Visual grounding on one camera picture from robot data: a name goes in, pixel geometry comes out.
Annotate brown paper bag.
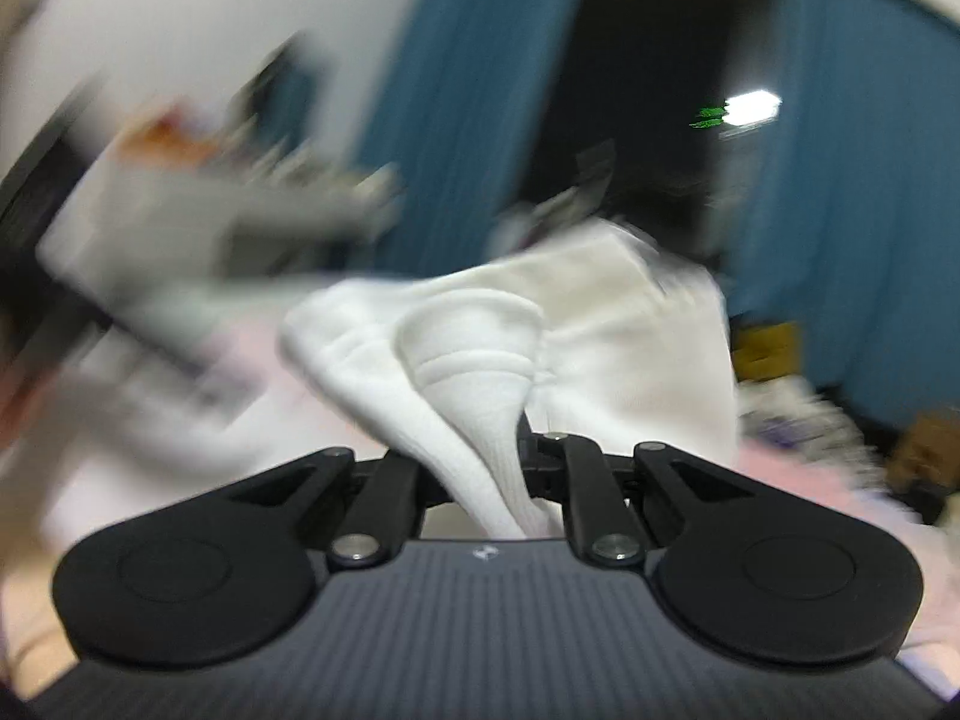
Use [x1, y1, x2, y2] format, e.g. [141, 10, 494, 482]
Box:
[892, 405, 960, 496]

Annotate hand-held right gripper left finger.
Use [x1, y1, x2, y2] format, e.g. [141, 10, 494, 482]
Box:
[225, 447, 452, 568]

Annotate cream white pants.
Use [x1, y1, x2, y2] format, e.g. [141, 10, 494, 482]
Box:
[281, 221, 740, 537]

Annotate pastel pink bed sheet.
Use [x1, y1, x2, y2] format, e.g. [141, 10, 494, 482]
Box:
[0, 307, 960, 691]

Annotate dark window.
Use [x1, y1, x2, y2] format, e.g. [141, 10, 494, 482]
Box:
[517, 0, 788, 256]

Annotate mustard yellow garment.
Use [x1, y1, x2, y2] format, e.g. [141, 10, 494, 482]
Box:
[731, 319, 803, 383]

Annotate white dressing table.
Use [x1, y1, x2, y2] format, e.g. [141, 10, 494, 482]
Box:
[37, 120, 402, 361]

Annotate blue curtain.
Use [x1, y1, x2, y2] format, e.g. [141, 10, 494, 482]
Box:
[720, 0, 960, 436]
[360, 0, 593, 278]

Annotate orange tray box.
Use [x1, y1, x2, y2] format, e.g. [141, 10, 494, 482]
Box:
[112, 101, 218, 158]

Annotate white garment purple patch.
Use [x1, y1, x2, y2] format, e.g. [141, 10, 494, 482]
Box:
[742, 382, 878, 458]

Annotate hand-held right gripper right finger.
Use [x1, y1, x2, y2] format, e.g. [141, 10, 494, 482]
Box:
[517, 420, 755, 568]

